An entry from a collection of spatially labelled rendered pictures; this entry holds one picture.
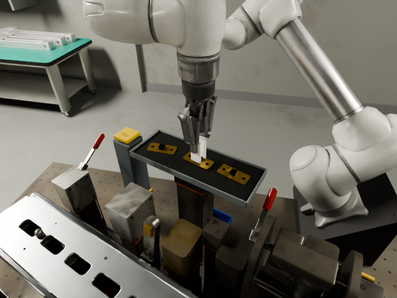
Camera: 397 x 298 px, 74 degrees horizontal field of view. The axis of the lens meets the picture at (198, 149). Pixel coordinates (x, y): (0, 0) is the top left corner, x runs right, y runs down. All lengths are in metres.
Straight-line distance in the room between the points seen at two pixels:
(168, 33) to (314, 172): 0.64
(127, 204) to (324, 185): 0.63
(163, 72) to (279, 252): 3.28
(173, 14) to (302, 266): 0.50
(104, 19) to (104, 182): 0.95
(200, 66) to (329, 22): 2.85
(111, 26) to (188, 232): 0.48
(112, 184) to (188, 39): 0.98
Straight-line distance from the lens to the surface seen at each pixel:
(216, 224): 0.67
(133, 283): 0.72
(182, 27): 0.52
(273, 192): 0.68
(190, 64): 0.55
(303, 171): 0.94
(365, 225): 1.06
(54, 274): 0.80
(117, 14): 0.57
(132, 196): 0.73
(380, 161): 0.98
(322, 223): 1.10
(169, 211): 1.20
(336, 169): 0.96
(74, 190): 0.91
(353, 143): 0.96
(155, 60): 3.63
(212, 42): 0.53
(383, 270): 1.25
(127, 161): 0.89
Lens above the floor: 1.64
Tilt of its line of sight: 38 degrees down
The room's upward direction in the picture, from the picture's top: straight up
